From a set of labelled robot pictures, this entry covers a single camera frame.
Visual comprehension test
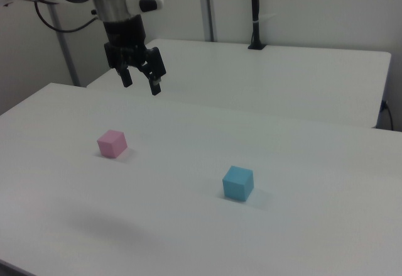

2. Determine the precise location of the blue cube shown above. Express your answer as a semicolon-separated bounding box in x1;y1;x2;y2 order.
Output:
222;165;254;202

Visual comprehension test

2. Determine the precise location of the pink cube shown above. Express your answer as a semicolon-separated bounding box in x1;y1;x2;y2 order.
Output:
96;129;128;159

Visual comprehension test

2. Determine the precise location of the black camera pole with base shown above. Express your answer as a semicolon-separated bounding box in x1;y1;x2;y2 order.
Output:
247;0;268;51

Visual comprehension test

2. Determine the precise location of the black power cable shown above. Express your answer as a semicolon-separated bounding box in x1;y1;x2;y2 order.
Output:
381;99;395;131

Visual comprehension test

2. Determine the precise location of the white side table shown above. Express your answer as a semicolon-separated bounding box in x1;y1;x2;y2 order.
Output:
86;38;392;130

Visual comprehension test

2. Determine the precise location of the grey partition post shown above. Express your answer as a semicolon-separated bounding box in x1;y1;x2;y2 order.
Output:
46;2;81;87
197;0;218;42

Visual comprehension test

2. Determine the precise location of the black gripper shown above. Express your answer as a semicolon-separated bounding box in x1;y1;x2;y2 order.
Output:
102;14;167;96

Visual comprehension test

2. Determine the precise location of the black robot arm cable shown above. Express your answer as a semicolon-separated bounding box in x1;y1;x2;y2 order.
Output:
34;0;102;34

